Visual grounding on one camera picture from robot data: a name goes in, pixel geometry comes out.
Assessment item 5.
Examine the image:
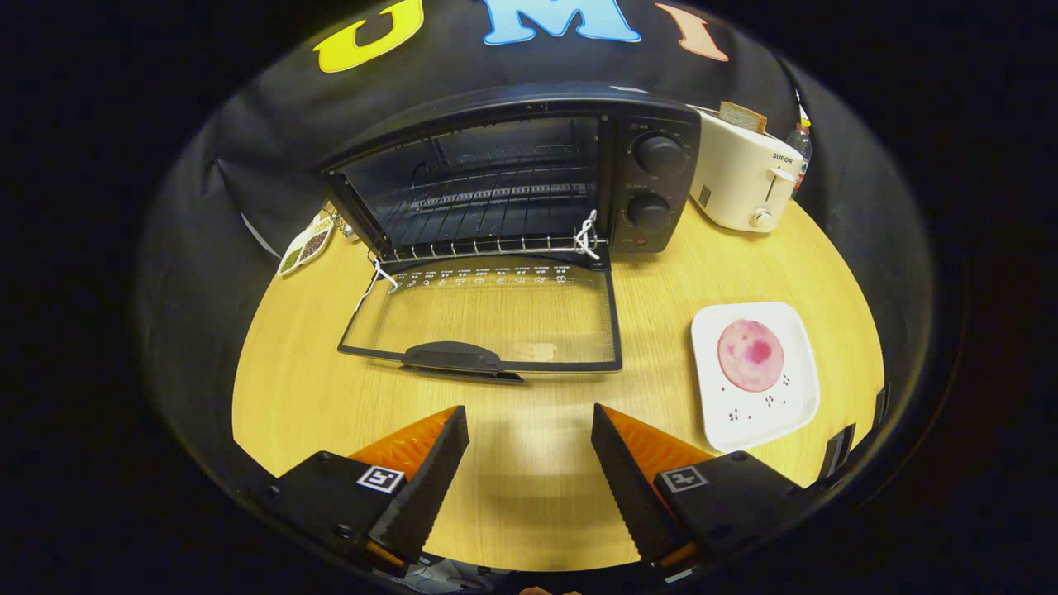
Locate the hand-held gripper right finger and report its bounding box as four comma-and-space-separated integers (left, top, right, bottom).
590, 403, 819, 571

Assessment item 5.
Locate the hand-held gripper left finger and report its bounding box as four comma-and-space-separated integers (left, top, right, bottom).
248, 405, 470, 578

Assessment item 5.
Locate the white square plate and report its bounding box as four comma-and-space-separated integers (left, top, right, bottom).
691, 302, 822, 454

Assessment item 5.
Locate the round pink ham slice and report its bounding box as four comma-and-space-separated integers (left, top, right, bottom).
717, 319, 784, 393

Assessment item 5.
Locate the black toaster oven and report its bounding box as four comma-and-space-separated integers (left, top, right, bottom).
321, 81, 702, 385

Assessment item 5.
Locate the white bread toaster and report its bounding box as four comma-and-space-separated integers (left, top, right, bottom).
690, 106, 804, 234

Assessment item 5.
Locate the divided dish of seeds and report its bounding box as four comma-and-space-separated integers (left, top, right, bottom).
277, 211, 336, 278

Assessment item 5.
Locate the clear water bottle red label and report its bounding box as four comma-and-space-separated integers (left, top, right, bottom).
785, 122, 813, 199

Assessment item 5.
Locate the brown bread slice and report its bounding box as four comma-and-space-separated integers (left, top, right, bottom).
717, 101, 768, 135

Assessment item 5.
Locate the white string tie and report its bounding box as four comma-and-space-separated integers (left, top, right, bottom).
573, 209, 602, 261
355, 252, 400, 311

